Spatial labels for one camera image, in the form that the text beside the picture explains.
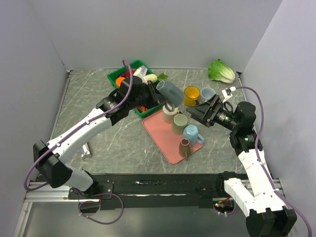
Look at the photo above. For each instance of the light blue faceted mug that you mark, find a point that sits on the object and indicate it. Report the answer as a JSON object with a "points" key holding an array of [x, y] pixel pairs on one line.
{"points": [[192, 134]]}

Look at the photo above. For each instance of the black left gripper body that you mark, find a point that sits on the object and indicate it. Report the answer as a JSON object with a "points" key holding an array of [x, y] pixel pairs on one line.
{"points": [[145, 98]]}

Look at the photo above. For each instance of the pink plastic tray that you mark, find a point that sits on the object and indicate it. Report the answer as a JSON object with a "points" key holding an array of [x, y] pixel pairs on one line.
{"points": [[165, 139]]}

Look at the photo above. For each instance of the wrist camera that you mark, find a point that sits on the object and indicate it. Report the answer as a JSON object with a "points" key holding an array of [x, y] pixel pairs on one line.
{"points": [[227, 93], [141, 72]]}

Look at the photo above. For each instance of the brown striped mug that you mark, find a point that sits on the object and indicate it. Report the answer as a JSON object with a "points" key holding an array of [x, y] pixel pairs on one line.
{"points": [[185, 149]]}

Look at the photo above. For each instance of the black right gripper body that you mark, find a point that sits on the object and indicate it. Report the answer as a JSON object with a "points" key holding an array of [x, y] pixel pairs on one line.
{"points": [[222, 117]]}

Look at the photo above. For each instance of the pale blue grey mug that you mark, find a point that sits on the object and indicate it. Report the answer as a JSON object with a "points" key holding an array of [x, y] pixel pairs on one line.
{"points": [[206, 93]]}

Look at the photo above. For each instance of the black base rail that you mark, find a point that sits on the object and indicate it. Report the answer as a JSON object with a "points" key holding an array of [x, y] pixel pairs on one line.
{"points": [[154, 190]]}

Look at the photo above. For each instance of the yellow mug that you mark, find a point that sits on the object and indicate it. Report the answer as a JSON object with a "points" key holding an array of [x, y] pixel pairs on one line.
{"points": [[192, 95]]}

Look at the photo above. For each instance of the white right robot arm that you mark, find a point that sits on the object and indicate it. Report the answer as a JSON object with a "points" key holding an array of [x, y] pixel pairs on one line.
{"points": [[266, 213]]}

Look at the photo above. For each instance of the green toy cabbage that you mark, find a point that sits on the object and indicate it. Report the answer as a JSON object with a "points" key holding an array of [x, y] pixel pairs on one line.
{"points": [[219, 71]]}

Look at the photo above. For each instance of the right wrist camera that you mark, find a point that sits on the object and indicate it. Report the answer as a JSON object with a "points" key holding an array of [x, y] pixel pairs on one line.
{"points": [[227, 93]]}

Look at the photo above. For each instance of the red toy bell pepper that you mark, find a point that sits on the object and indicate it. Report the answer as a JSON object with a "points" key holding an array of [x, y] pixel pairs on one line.
{"points": [[127, 73]]}

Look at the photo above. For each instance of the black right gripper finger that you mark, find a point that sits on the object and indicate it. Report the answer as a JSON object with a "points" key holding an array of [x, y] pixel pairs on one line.
{"points": [[202, 118], [204, 108]]}

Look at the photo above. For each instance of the beige pink mug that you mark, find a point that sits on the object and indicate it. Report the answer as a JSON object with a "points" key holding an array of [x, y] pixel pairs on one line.
{"points": [[168, 116]]}

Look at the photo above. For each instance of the green plastic bin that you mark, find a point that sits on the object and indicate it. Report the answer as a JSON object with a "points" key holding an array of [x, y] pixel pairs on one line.
{"points": [[134, 65]]}

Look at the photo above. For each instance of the orange toy persimmon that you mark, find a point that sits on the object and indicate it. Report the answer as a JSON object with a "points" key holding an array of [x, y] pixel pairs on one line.
{"points": [[119, 80]]}

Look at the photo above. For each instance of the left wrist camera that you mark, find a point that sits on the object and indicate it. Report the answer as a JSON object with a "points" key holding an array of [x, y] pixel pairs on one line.
{"points": [[141, 72]]}

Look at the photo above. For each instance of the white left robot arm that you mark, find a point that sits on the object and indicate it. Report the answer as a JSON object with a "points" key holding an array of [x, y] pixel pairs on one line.
{"points": [[50, 158]]}

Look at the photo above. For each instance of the dark grey mug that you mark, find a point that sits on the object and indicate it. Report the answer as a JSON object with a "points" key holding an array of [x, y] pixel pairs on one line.
{"points": [[173, 95]]}

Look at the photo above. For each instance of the light green mug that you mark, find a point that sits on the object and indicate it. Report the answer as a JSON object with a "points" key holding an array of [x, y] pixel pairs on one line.
{"points": [[180, 122]]}

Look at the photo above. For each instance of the white toy radish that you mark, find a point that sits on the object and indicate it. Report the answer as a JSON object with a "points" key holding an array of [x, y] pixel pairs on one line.
{"points": [[154, 78]]}

